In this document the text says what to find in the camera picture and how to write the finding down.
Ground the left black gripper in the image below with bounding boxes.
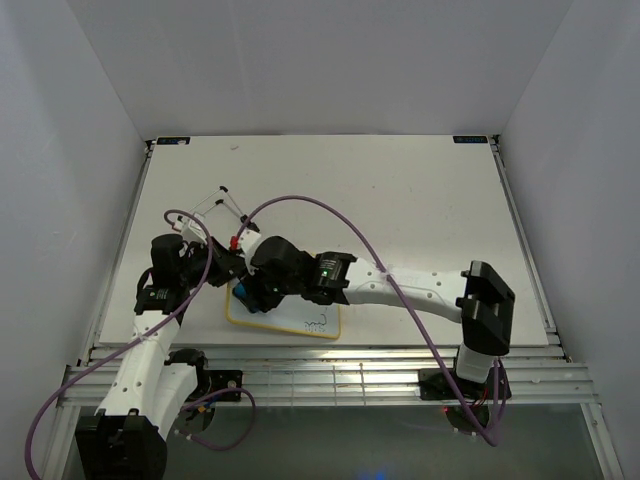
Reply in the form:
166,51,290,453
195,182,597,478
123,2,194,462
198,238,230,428
180,236,251,289

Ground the blue whiteboard eraser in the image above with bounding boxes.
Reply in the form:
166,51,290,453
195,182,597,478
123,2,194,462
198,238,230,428
232,282,259,313

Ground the yellow framed whiteboard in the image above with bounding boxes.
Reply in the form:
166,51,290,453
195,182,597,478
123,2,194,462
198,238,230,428
225,286,342,340

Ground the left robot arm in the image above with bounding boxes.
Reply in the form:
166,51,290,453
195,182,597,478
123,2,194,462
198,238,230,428
75,234,245,479

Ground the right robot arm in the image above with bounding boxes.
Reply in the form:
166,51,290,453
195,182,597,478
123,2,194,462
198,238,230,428
233,232,516,397

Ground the left blue table label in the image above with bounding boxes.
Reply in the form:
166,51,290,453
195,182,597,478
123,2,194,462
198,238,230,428
156,137,191,146

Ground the blue table label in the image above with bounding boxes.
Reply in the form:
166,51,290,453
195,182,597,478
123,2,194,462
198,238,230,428
156,137,191,146
452,135,489,144

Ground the right blue table label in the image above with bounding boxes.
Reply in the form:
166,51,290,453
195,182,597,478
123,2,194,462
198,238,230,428
452,135,489,144

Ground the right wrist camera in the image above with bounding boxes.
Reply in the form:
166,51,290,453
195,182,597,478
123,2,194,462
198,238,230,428
229,229,263,262

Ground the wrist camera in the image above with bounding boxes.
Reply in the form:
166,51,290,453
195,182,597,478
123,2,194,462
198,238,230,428
172,215,208,244
229,229,263,262

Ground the black wire whiteboard stand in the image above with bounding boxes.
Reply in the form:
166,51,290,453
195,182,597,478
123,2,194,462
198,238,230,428
192,185,248,224

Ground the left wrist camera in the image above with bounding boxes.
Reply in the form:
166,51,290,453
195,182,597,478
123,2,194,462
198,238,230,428
172,215,208,244

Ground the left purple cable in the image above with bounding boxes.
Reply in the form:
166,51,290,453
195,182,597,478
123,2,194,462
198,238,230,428
23,208,256,480

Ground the purple cable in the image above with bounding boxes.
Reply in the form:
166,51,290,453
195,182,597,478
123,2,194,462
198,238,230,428
234,195,506,448
23,208,256,480

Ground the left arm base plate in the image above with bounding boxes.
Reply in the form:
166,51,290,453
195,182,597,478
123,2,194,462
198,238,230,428
205,370,243,403

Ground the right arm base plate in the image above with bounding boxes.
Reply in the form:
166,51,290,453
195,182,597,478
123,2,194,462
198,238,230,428
418,367,512,403

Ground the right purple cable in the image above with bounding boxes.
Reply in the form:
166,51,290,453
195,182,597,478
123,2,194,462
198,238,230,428
234,195,506,448

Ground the aluminium rail frame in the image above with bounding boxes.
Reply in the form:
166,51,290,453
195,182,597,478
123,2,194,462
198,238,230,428
43,136,623,479

